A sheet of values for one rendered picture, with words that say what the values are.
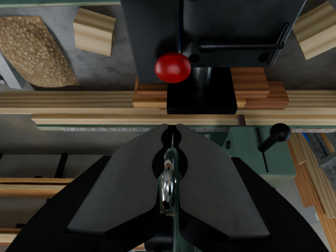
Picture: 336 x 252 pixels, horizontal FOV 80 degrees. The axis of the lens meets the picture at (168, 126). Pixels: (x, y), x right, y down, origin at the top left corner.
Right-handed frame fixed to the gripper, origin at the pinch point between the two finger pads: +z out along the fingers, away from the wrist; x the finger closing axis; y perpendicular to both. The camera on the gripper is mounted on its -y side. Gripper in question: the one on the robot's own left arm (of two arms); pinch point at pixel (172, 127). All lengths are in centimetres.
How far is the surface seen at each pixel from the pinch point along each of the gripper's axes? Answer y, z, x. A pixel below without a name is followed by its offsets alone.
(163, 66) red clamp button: -2.8, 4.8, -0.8
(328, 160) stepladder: 57, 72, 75
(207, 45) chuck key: -4.2, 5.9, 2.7
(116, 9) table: -7.2, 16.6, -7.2
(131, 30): -5.4, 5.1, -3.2
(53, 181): 149, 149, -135
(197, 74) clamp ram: 0.1, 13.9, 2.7
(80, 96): 6.1, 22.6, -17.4
